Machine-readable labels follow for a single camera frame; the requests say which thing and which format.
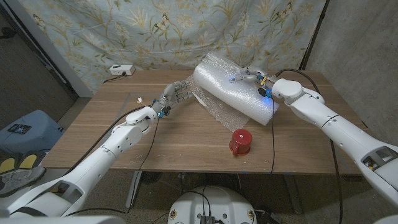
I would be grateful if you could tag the red mug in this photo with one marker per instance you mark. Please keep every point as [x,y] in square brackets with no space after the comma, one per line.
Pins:
[241,141]

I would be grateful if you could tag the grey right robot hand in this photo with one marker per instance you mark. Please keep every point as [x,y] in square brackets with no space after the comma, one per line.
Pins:
[252,74]

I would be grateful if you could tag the yellow and black shoe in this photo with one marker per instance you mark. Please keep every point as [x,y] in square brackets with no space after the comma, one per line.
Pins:
[28,161]

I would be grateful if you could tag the white table leg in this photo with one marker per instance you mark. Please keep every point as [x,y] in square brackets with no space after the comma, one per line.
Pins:
[133,189]

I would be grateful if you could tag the clear bubble wrap roll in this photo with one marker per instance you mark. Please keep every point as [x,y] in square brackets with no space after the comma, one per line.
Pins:
[236,93]

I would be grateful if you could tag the grey table leg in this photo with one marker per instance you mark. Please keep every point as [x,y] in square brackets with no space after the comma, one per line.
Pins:
[293,193]

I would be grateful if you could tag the grey sneaker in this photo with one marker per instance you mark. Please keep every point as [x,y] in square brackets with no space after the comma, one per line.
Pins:
[18,180]

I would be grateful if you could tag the black backdrop pole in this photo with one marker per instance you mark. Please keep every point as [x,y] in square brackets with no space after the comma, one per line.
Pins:
[312,37]

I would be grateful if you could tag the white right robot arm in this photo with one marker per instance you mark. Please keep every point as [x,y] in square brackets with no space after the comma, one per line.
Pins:
[326,118]

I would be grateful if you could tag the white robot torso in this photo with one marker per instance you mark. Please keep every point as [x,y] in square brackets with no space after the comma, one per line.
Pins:
[211,202]

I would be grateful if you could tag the pale grey backdrop pole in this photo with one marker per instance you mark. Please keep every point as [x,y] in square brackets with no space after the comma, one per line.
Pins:
[49,46]

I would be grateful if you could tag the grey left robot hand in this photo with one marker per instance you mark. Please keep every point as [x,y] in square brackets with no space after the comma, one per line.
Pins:
[172,96]

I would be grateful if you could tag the white robot chest rim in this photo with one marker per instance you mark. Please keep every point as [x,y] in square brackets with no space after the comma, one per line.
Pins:
[62,220]

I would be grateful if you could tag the black flat device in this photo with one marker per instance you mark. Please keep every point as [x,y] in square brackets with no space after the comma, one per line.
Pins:
[19,128]

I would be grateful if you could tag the floral printed backdrop cloth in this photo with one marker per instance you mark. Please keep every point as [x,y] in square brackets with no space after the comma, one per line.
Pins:
[140,31]

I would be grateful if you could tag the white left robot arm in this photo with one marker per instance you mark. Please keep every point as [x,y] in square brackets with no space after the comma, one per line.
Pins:
[102,155]

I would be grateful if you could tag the white power outlet box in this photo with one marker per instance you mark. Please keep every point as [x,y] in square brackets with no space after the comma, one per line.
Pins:
[122,69]

